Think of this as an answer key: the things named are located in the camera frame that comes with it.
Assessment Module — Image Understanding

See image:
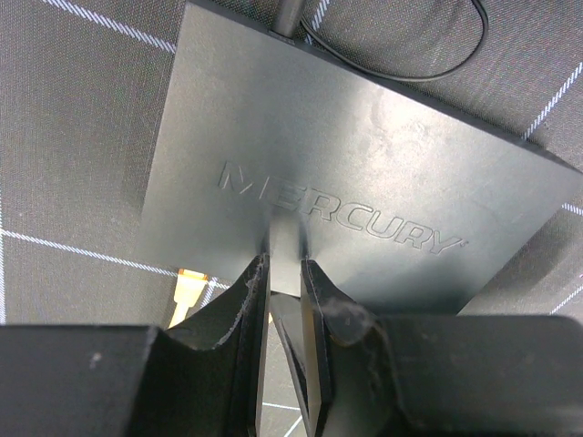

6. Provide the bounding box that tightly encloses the yellow ethernet cable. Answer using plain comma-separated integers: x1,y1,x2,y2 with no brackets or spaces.
167,269,209,329

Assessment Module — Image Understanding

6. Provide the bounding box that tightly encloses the black network switch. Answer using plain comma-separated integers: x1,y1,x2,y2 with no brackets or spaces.
136,1,582,313

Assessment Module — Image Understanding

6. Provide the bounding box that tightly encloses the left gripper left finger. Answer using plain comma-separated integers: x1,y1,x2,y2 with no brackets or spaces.
157,254,270,436

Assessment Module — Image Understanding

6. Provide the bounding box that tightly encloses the thin black power cord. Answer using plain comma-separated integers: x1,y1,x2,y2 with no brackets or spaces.
272,0,488,86

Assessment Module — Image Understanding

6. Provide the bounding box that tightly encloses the black grid mat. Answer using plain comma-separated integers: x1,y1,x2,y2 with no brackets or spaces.
0,0,583,437

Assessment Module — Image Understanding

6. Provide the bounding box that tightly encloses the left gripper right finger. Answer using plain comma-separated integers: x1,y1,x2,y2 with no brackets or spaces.
271,258,402,437

